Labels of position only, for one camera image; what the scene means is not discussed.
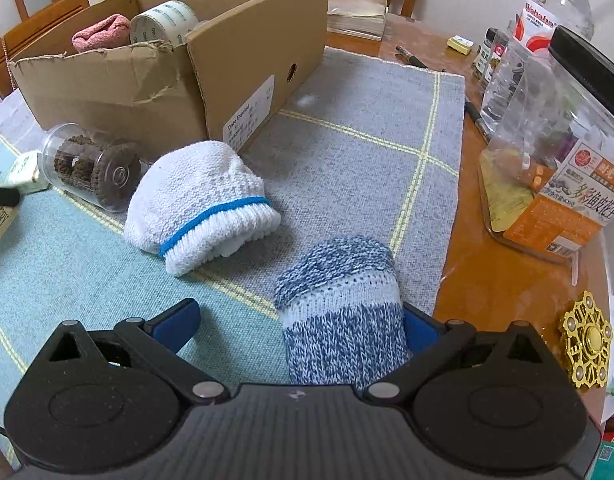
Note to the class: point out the pink sock roll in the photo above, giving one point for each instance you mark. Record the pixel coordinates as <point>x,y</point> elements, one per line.
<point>99,32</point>

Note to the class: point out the clear container orange label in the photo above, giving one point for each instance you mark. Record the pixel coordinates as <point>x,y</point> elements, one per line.
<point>562,175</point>

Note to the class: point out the clear water bottle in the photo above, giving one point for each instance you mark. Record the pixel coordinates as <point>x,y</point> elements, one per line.
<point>542,20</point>

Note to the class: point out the small yellow box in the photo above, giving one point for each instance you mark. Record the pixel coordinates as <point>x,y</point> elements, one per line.
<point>460,44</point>

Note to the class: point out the green and white tape roll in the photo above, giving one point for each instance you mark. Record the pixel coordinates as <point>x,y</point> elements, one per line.
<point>164,20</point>

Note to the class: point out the teal and grey woven placemat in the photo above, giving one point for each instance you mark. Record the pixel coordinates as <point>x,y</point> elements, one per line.
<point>347,170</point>

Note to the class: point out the stack of papers in plastic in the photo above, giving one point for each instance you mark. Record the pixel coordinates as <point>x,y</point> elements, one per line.
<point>357,10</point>

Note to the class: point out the small green and white box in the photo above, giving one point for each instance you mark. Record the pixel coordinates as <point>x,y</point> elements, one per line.
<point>28,171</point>

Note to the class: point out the brown cardboard box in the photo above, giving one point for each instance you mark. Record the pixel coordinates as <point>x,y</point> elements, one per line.
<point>137,95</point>

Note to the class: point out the black pen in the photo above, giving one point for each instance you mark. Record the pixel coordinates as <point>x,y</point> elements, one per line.
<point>477,119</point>

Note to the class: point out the brown pen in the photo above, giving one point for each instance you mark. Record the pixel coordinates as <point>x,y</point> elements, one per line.
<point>411,57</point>

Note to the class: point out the clear jar of dark cookies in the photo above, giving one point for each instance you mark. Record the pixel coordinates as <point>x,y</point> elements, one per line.
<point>87,165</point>

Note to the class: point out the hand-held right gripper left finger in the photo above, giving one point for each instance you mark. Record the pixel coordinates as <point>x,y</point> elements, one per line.
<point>179,321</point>

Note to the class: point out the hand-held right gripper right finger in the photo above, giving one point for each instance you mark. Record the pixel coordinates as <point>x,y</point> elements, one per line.
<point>421,334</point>

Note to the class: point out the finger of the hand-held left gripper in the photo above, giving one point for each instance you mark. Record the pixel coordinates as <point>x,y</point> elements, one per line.
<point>2,196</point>

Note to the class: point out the white sock roll blue stripe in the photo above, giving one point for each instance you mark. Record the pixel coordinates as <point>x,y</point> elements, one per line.
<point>197,200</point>

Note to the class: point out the gold fidget spinner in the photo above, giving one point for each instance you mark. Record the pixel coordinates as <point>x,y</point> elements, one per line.
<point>587,340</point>

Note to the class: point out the blue mottled sock roll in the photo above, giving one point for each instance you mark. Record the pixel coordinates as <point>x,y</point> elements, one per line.
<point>342,320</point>

